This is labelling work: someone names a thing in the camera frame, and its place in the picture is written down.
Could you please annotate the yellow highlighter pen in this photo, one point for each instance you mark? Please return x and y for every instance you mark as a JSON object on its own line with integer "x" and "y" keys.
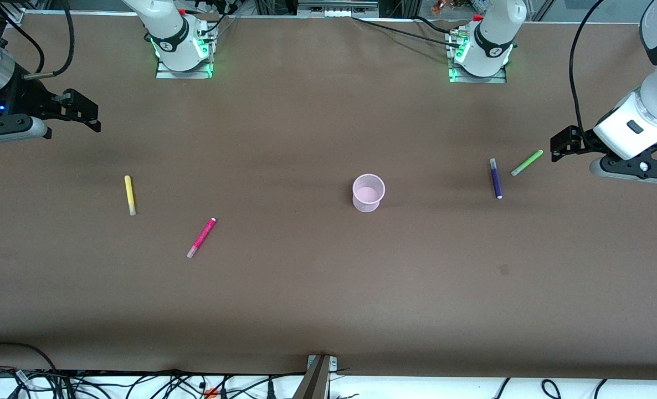
{"x": 131, "y": 195}

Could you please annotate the small orange connector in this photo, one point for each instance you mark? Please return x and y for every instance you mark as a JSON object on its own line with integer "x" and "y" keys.
{"x": 211, "y": 393}

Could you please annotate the green highlighter pen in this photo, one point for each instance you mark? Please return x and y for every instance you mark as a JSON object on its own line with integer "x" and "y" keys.
{"x": 527, "y": 163}

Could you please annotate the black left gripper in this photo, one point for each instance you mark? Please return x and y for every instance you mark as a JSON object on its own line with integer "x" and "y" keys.
{"x": 576, "y": 141}

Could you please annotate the metal table edge bracket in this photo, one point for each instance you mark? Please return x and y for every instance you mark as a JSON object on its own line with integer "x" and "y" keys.
{"x": 320, "y": 374}

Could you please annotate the pink highlighter pen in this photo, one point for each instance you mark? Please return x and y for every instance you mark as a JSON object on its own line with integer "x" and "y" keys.
{"x": 201, "y": 238}

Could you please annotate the grey power strip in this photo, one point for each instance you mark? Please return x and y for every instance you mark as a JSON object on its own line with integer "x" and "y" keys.
{"x": 337, "y": 8}

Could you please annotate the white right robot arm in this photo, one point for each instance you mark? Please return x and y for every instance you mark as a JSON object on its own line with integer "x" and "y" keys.
{"x": 168, "y": 30}

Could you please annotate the purple marker pen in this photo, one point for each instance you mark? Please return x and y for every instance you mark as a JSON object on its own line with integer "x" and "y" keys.
{"x": 496, "y": 178}

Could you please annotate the translucent pink cup holder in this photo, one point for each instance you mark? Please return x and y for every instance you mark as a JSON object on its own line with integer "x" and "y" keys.
{"x": 368, "y": 194}

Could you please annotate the aluminium frame profile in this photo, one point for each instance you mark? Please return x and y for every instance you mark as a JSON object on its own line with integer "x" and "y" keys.
{"x": 14, "y": 14}

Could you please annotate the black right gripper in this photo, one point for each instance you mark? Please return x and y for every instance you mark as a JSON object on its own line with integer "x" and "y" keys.
{"x": 36, "y": 100}

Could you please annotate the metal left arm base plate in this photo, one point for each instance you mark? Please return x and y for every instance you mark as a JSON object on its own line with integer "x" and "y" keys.
{"x": 478, "y": 79}

